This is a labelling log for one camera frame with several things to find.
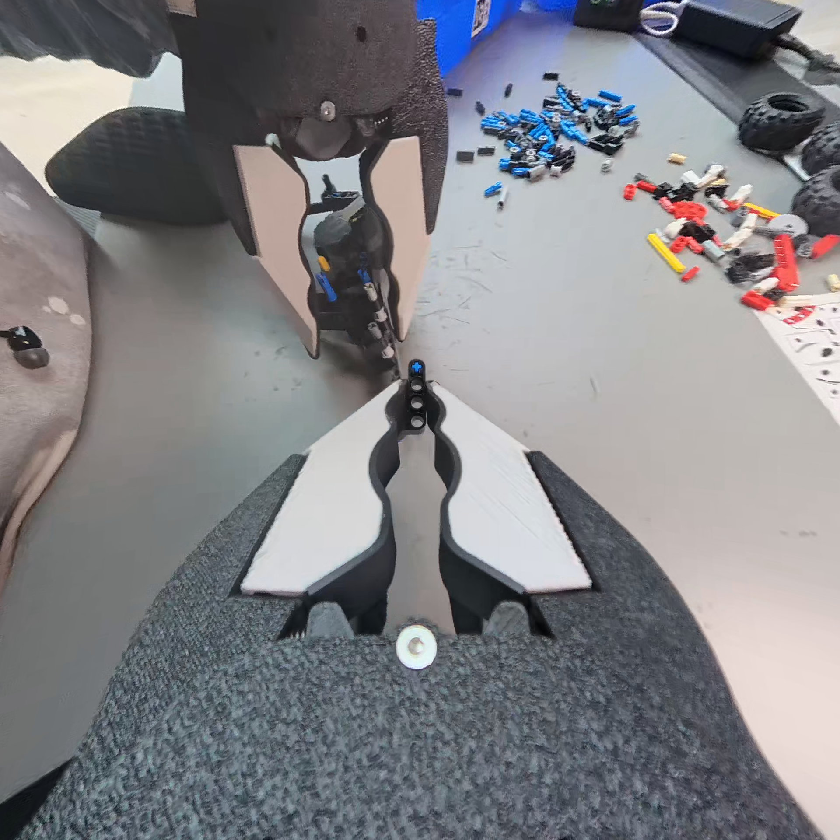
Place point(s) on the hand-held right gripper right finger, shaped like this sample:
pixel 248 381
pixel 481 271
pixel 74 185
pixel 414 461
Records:
pixel 512 518

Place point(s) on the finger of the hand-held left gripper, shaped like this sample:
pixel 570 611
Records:
pixel 272 223
pixel 407 223

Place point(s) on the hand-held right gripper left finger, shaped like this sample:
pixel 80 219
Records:
pixel 315 518

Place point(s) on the black toy brick assembly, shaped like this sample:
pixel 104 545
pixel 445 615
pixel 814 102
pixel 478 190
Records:
pixel 344 262

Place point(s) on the black toy beam blue pins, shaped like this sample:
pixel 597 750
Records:
pixel 417 400

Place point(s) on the person's left forearm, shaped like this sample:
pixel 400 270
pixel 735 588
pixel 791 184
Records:
pixel 79 33

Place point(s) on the grey desk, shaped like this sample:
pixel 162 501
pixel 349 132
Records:
pixel 558 394

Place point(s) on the black mesh chair part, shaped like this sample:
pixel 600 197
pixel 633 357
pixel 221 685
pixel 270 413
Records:
pixel 131 164

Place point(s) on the pile of blue black pins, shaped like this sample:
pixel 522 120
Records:
pixel 551 131

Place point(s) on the blue plastic box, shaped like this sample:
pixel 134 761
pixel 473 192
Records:
pixel 472 36

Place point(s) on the grey camouflage jacket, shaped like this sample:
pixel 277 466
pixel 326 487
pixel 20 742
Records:
pixel 39 328

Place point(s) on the small black box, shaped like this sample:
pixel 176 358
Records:
pixel 607 14

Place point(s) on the pile of red white bricks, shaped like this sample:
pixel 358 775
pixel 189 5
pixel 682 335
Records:
pixel 728 229

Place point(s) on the printed instruction sheet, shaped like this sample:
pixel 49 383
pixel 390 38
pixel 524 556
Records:
pixel 807 348

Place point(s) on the black power adapter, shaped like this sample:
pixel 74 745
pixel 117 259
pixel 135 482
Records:
pixel 735 26

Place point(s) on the black toy tyre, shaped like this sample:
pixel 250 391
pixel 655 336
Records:
pixel 781 121
pixel 820 193
pixel 823 148

